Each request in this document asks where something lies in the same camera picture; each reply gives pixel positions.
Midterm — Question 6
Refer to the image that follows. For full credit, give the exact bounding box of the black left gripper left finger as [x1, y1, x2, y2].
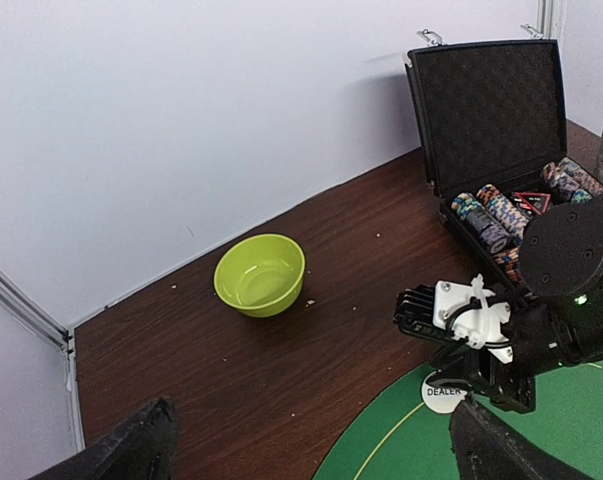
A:
[35, 398, 178, 480]

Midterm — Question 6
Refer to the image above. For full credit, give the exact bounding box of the silver aluminium frame post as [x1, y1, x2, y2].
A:
[0, 270, 86, 452]
[536, 0, 560, 39]

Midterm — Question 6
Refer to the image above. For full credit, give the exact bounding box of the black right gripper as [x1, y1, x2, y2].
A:
[394, 284, 581, 413]

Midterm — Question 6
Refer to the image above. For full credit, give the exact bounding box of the lime green plastic bowl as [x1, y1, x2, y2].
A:
[213, 233, 306, 318]

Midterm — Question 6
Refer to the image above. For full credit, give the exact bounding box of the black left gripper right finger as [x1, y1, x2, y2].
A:
[449, 397, 589, 480]

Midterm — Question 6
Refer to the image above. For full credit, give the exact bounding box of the round green poker mat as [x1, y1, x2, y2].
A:
[315, 361, 603, 479]

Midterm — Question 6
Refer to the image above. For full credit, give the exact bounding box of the silver aluminium frame post left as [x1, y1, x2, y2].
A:
[0, 270, 86, 452]

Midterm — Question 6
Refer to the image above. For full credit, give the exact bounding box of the white dealer button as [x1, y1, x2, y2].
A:
[421, 372, 467, 415]

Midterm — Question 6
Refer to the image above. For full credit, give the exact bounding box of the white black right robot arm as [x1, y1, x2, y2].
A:
[394, 197, 603, 414]

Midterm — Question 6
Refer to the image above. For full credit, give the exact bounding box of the triangular black red plaque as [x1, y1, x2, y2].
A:
[511, 191, 552, 218]

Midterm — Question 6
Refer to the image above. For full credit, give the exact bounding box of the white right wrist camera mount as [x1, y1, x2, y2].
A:
[433, 274, 514, 365]

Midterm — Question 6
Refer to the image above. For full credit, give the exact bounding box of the black poker chip case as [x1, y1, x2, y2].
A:
[404, 31, 603, 290]

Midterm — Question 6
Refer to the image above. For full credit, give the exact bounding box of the silver aluminium frame post right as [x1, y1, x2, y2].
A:
[536, 0, 560, 39]

